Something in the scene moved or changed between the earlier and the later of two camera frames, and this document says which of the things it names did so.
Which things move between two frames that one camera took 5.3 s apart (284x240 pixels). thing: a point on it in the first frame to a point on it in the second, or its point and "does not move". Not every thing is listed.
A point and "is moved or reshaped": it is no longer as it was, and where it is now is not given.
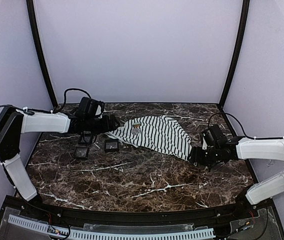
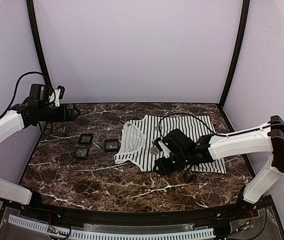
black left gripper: (112, 122) to (66, 112)
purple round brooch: (135, 131) to (154, 150)
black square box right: (111, 145) does not move
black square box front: (81, 153) does not move
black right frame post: (236, 55) does not move
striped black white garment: (159, 132) is moved or reshaped
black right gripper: (198, 155) to (162, 166)
